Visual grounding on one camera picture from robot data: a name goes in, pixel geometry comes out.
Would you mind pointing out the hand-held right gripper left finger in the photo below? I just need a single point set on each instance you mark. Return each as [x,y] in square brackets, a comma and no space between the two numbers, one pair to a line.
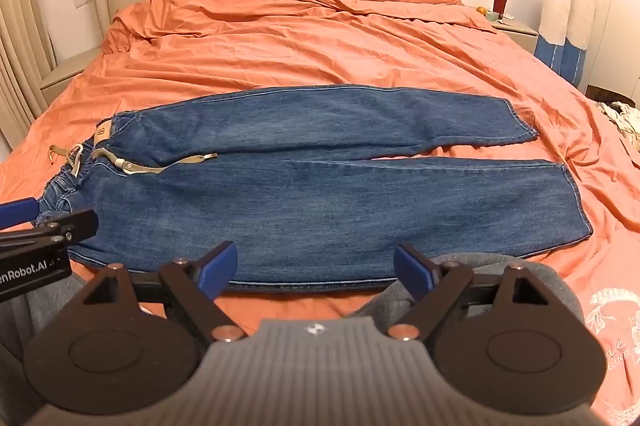
[220,268]

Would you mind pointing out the orange duvet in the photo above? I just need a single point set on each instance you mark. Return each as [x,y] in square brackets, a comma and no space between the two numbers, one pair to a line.
[300,46]

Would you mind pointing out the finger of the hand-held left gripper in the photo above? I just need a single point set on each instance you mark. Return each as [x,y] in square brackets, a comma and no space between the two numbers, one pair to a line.
[75,226]
[17,213]

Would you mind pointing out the beige fabric belt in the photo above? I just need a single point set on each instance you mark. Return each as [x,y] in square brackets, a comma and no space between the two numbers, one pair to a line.
[150,169]

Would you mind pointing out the white wall socket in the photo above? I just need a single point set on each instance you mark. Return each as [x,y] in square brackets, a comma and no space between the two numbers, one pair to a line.
[81,0]

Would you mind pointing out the red cup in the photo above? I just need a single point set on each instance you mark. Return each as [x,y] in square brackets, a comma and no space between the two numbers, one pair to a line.
[500,4]

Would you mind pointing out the white alpaca plush toy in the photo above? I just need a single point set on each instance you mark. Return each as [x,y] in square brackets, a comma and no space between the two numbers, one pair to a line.
[582,21]
[552,6]

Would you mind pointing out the small green jar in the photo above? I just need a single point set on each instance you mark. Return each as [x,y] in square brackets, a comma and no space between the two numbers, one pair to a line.
[493,15]

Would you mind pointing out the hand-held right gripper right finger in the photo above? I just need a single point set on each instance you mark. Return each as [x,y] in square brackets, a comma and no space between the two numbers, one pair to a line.
[412,268]

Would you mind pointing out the beige nightstand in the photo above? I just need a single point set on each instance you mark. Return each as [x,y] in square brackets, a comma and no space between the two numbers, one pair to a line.
[520,34]
[70,71]

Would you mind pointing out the beige curtain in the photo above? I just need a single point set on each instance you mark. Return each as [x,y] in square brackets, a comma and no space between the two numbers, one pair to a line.
[22,46]

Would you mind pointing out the small white item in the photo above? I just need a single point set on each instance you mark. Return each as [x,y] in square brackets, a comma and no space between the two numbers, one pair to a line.
[507,17]

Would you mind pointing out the pile of light clothes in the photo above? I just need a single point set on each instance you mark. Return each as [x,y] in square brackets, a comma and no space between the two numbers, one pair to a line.
[620,121]

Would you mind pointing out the blue denim pants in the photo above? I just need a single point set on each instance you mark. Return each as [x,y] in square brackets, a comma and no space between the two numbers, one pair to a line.
[325,191]

